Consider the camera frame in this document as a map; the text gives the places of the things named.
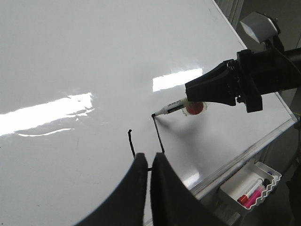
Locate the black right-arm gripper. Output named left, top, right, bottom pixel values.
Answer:
left=185, top=48, right=301, bottom=113

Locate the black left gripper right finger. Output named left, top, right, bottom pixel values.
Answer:
left=150, top=153, right=226, bottom=226

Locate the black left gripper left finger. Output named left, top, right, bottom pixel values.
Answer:
left=77, top=153, right=148, bottom=226

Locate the red ball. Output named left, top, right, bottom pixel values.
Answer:
left=182, top=102, right=208, bottom=116

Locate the white black whiteboard marker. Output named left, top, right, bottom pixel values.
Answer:
left=151, top=98, right=190, bottom=117

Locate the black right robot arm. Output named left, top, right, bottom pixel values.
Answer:
left=150, top=47, right=301, bottom=226

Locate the red capped white marker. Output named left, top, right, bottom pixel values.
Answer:
left=237, top=178, right=263, bottom=205

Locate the pink marker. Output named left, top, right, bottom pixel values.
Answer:
left=244, top=185, right=266, bottom=209

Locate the white plastic marker tray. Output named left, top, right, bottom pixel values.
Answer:
left=218, top=161, right=282, bottom=216

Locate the black capped marker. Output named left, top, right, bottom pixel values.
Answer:
left=262, top=178, right=271, bottom=187

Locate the silver front camera box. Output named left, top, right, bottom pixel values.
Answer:
left=239, top=12, right=281, bottom=43

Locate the white whiteboard with aluminium frame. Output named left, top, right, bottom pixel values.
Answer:
left=0, top=0, right=294, bottom=226

